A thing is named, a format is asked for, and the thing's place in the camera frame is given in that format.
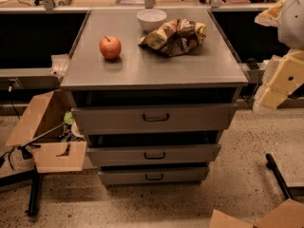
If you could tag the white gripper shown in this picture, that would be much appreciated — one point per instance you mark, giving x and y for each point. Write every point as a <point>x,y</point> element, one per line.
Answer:
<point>293,24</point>

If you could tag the grey drawer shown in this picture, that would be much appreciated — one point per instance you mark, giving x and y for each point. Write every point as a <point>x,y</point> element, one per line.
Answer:
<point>122,177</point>
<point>137,119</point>
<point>160,154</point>

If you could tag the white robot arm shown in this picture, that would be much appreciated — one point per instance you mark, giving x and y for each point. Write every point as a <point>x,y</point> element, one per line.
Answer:
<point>291,27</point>

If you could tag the grey top drawer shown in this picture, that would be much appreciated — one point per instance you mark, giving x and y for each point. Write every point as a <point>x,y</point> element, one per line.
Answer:
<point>137,119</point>

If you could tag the grey metal drawer cabinet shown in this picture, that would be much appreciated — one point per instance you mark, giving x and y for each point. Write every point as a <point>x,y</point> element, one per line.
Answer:
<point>208,75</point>

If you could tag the grey bottom drawer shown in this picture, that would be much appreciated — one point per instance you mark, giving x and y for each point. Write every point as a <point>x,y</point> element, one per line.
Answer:
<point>122,177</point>

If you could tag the open cardboard box left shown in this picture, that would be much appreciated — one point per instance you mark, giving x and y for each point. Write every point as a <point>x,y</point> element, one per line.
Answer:
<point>45,116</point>

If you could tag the black adapter on shelf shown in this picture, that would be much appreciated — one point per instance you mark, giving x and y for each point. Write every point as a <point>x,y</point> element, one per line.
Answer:
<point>252,63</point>

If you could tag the crumpled brown chip bag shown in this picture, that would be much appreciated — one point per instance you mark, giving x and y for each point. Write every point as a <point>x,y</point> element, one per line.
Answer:
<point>176,37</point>

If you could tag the black bar right floor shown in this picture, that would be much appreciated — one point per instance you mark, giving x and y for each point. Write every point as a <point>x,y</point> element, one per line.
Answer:
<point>271,164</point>

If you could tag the white bowl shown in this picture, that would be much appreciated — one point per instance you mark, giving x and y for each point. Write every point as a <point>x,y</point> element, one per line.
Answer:
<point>151,19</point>

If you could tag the cardboard box bottom right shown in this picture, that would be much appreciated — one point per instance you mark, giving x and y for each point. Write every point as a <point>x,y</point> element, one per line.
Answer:
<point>289,214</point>

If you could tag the red apple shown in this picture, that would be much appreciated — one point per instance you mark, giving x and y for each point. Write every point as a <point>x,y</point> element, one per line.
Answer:
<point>110,47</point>

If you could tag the clear plastic piece left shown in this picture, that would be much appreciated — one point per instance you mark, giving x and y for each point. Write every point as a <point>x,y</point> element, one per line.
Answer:
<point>59,65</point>

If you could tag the black stand left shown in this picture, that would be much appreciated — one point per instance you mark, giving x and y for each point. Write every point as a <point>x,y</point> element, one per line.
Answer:
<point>31,175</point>

